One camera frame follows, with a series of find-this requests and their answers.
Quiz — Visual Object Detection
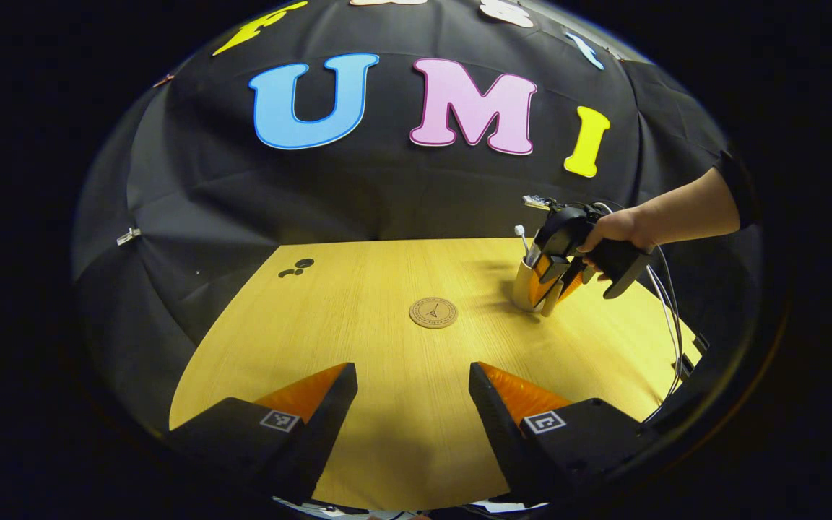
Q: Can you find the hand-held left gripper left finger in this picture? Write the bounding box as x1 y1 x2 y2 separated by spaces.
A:
163 363 358 503

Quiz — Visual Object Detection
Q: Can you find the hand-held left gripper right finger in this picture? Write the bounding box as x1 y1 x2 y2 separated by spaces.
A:
469 362 659 506

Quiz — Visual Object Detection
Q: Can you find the beige cup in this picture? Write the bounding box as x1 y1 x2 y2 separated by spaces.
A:
511 256 565 317

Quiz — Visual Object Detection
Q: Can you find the round cork coaster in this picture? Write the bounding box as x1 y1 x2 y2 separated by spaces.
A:
409 297 459 329

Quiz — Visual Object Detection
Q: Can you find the wooden desktop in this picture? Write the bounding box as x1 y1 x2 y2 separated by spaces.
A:
169 238 702 510

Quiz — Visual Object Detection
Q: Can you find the black backdrop cloth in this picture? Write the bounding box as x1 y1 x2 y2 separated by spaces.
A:
73 0 763 434

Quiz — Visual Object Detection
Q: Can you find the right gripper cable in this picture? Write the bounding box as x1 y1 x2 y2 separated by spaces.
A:
643 246 684 423

